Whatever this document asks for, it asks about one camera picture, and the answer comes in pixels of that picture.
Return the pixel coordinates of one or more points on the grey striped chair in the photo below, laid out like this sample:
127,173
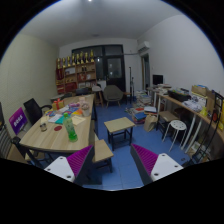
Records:
6,143

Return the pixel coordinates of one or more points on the black metal rack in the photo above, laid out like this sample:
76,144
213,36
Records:
215,113

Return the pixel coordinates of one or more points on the black framed glass door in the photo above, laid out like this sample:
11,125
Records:
114,68

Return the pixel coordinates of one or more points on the white paper booklet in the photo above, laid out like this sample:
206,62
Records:
55,118

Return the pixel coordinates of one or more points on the white-seat wooden stool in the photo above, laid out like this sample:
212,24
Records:
96,88

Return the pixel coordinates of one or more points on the grey armchair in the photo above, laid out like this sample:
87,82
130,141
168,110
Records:
112,93

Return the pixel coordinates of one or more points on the cream thick book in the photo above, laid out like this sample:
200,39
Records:
44,119

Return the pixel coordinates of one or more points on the black tripod stand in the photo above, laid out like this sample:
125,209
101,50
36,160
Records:
130,83

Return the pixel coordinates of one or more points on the wooden stool with black legs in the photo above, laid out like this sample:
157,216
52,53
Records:
167,116

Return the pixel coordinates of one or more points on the wooden bench seat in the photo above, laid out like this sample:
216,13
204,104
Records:
101,150

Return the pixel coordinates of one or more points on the gift box with red ribbon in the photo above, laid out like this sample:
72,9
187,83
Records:
57,105

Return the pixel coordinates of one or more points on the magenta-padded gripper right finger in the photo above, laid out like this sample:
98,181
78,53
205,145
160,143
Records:
160,166

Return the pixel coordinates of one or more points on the brown paper bag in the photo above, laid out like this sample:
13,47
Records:
150,123

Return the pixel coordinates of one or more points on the pink flowers in white pot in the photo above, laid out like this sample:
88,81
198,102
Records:
86,110

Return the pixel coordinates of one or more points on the white wall air conditioner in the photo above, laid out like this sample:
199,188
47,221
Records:
143,47

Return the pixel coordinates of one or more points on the yellow and red book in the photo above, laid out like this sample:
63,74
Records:
77,112

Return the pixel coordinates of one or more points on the green drink bottle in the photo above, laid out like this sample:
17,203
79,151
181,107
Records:
70,130

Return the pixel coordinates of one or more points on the white round stool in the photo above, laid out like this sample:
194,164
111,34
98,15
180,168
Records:
177,125

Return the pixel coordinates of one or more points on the dark swivel chair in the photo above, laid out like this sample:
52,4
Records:
82,91

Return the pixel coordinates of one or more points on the orange upright box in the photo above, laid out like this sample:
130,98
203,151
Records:
82,100

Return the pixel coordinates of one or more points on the long wooden wall desk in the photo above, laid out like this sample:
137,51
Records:
186,106

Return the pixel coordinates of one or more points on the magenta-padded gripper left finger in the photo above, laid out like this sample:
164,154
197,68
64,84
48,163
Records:
63,166

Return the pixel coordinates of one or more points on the black office chair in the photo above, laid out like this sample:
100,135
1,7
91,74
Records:
32,110

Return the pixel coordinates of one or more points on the purple sign board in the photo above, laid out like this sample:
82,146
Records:
18,120

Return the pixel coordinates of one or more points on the pink packet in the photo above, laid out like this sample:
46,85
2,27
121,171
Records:
74,104

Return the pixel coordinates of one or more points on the blue and red magazine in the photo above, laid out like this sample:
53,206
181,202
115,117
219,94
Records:
69,110
51,113

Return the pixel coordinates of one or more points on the small wooden side table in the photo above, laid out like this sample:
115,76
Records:
118,124

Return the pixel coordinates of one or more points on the black computer monitor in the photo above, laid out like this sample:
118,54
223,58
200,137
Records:
158,79

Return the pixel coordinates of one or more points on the wooden shelf unit with trophies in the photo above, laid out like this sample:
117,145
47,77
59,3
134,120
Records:
76,73

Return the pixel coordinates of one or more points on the book stacks on floor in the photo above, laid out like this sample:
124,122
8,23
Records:
141,110

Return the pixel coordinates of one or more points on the beige flat book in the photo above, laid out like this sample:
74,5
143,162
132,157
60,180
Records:
78,120

